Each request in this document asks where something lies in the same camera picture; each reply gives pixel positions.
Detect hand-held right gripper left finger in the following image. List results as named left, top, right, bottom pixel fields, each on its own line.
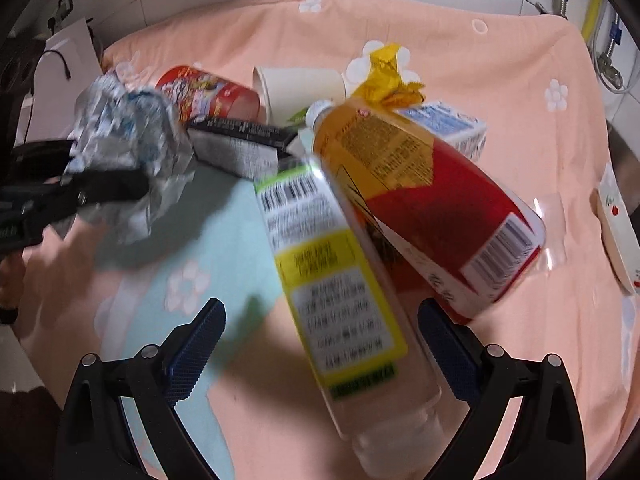
left=52, top=297, right=228, bottom=480

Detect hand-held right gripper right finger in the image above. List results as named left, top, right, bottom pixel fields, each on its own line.
left=417, top=297, right=586, bottom=480

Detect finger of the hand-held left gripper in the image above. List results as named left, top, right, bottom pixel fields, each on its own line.
left=10, top=140, right=76, bottom=171
left=60, top=167, right=151, bottom=213

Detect silver foil wrapper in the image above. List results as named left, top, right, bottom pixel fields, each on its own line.
left=70, top=70, right=198, bottom=246

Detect green label clear bottle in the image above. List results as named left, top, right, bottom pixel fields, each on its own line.
left=254, top=157, right=443, bottom=478

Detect red label tea bottle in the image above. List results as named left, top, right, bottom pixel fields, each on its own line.
left=305, top=100, right=547, bottom=323

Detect blue and white milk carton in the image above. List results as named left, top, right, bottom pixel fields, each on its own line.
left=400, top=100, right=488, bottom=163

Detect person's left hand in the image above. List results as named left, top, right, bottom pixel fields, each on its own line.
left=0, top=254, right=30, bottom=311

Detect white board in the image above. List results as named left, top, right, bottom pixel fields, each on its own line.
left=15, top=17, right=103, bottom=146

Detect black and white carton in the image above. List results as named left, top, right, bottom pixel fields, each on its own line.
left=187, top=116, right=301, bottom=181

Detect red instant noodle cup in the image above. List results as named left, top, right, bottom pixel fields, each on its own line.
left=154, top=64, right=261, bottom=123

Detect clear plastic film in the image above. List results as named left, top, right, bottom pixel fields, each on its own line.
left=532, top=192, right=568, bottom=271

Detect dark cloth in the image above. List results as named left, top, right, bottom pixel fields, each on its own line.
left=0, top=385, right=63, bottom=480

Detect white strawberry print plate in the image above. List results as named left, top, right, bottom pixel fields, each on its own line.
left=590, top=162, right=640, bottom=296

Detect white paper cup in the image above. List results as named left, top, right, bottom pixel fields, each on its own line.
left=251, top=65, right=347, bottom=123

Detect pink floral blanket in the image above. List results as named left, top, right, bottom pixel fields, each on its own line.
left=10, top=0, right=636, bottom=480

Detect crumpled yellow wrapper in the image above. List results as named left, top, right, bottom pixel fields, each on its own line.
left=350, top=44, right=426, bottom=108

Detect black cable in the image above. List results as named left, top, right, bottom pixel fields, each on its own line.
left=35, top=49, right=72, bottom=96

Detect yellow gas hose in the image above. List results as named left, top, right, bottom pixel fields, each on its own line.
left=580, top=0, right=603, bottom=41

